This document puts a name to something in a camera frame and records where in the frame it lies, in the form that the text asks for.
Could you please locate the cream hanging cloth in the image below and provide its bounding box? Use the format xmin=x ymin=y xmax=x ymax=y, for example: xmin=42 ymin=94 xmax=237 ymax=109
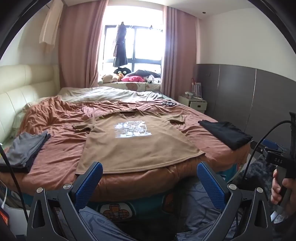
xmin=39 ymin=0 xmax=64 ymax=53

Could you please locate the right pink curtain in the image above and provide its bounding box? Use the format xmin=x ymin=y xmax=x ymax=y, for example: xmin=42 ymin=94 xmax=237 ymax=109
xmin=161 ymin=6 xmax=198 ymax=100

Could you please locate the white rack on cabinet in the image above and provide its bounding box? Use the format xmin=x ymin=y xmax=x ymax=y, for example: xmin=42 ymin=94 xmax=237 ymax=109
xmin=185 ymin=78 xmax=203 ymax=100

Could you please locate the cream padded headboard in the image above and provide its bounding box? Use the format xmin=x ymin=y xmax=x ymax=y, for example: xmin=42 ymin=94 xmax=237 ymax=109
xmin=1 ymin=65 xmax=60 ymax=142

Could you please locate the dark hanging garment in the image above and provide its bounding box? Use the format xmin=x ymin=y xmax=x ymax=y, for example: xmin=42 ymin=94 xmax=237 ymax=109
xmin=113 ymin=22 xmax=127 ymax=67

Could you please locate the rust orange bed blanket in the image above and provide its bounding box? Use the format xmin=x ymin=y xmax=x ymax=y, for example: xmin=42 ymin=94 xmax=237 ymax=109
xmin=1 ymin=97 xmax=250 ymax=202

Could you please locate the black charging cable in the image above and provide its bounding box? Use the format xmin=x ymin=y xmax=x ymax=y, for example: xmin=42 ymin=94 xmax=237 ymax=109
xmin=144 ymin=90 xmax=165 ymax=103

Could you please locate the folded grey clothes stack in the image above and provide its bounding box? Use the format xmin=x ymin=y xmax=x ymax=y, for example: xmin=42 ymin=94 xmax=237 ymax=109
xmin=4 ymin=131 xmax=51 ymax=174

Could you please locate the folded black garment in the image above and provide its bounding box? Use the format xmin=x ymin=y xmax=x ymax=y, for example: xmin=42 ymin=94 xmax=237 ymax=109
xmin=198 ymin=120 xmax=252 ymax=151

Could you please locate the pink curtain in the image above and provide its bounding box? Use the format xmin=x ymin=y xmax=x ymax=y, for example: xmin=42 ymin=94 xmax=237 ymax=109
xmin=161 ymin=6 xmax=198 ymax=100
xmin=58 ymin=1 xmax=108 ymax=88

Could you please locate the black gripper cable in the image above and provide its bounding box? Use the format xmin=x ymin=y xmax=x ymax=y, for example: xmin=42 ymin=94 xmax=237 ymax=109
xmin=242 ymin=120 xmax=293 ymax=186

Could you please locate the bear print pillow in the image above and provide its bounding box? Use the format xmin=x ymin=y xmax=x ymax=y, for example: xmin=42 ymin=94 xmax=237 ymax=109
xmin=100 ymin=81 xmax=161 ymax=92

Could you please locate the brown printed t-shirt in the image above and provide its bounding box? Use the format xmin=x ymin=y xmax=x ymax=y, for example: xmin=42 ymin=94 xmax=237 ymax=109
xmin=73 ymin=109 xmax=204 ymax=174

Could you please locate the black frame on bed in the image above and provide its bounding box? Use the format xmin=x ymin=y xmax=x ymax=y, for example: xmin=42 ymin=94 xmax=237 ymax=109
xmin=162 ymin=101 xmax=177 ymax=107

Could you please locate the white bedside cabinet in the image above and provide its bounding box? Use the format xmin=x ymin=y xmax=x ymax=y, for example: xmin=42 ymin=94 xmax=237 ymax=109
xmin=178 ymin=96 xmax=207 ymax=113

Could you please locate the person right hand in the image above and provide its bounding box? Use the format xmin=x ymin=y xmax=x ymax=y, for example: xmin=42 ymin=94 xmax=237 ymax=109
xmin=271 ymin=169 xmax=295 ymax=210

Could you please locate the left pink curtain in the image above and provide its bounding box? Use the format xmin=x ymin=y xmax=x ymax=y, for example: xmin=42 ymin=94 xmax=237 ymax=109
xmin=58 ymin=1 xmax=108 ymax=88

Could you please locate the beige teddy bear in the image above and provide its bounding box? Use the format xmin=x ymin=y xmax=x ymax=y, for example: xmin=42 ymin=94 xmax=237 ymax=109
xmin=102 ymin=74 xmax=119 ymax=83

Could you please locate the pink plush toy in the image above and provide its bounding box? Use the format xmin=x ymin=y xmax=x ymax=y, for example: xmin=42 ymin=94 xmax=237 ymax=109
xmin=121 ymin=76 xmax=145 ymax=82

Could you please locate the beige bed sheet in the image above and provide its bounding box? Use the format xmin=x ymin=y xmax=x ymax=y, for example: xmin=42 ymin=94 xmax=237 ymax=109
xmin=58 ymin=86 xmax=171 ymax=103

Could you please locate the black owl plush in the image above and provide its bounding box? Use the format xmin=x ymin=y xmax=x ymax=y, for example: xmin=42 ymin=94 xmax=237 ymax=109
xmin=113 ymin=67 xmax=132 ymax=76

